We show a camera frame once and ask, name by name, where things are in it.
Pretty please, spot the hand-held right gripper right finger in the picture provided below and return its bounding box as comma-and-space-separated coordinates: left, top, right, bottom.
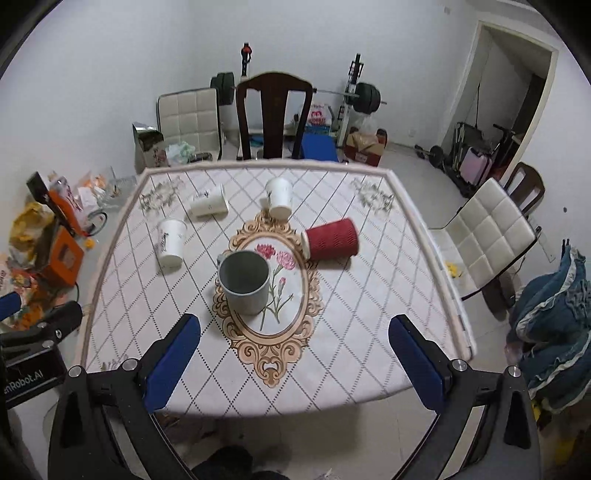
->
389, 315, 542, 480

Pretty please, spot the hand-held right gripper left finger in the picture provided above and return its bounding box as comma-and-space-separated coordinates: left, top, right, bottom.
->
47, 313, 201, 480

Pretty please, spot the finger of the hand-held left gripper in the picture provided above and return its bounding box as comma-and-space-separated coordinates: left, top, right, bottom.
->
0, 301, 84, 357
0, 293, 23, 322

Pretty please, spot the white printed paper cup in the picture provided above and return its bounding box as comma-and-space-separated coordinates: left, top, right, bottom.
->
156, 218, 188, 270
190, 184, 230, 218

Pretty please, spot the red ribbed paper cup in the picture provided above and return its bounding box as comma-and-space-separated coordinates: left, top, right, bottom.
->
301, 218, 360, 260

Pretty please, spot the plain white paper cup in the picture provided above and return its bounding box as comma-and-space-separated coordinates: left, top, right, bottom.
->
264, 177, 294, 219

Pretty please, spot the orange box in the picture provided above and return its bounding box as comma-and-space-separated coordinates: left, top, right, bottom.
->
39, 226, 86, 285

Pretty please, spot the diamond pattern tablecloth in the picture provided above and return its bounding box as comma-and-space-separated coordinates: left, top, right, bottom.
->
79, 159, 472, 419

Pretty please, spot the yellow plastic bag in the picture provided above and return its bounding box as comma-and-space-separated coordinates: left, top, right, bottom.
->
10, 203, 57, 260

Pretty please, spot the grey mug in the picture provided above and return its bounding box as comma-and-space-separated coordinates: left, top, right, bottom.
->
213, 251, 271, 316

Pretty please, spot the orange black device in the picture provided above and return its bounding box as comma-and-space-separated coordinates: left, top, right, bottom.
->
26, 172, 110, 237

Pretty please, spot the blue denim cloth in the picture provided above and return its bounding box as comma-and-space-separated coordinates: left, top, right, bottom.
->
507, 247, 591, 412

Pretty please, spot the white padded chair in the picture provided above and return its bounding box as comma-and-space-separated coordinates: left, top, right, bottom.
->
429, 178, 539, 302
157, 88, 223, 163

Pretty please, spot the brown paper bag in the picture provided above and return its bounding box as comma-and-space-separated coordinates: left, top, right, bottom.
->
133, 122, 167, 174

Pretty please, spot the green white plastic bag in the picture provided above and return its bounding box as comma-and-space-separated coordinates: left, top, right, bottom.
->
166, 142, 197, 166

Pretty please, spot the pink suitcase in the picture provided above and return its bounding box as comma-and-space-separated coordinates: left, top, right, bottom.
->
462, 148, 493, 184

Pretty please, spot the black dumbbell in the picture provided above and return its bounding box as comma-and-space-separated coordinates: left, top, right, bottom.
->
414, 144, 447, 163

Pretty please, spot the dark wooden chair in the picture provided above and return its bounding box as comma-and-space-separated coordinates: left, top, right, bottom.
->
503, 161, 546, 219
235, 72, 314, 162

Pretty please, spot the cardboard box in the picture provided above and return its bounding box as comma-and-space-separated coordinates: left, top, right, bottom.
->
345, 131, 387, 167

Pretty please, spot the black folding cart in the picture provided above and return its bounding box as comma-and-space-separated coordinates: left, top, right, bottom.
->
454, 121, 519, 185

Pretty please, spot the blue weight bench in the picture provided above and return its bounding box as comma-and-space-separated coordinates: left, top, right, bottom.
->
292, 134, 338, 162

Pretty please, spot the clear plastic bag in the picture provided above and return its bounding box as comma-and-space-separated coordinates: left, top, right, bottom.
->
356, 113, 382, 136

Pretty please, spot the red white plastic bag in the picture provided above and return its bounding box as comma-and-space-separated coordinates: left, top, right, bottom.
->
307, 103, 332, 128

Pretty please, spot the barbell with black plates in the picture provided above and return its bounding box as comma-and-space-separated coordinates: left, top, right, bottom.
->
211, 71, 387, 116

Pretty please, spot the white barbell rack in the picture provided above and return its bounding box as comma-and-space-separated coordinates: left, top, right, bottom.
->
338, 54, 363, 149

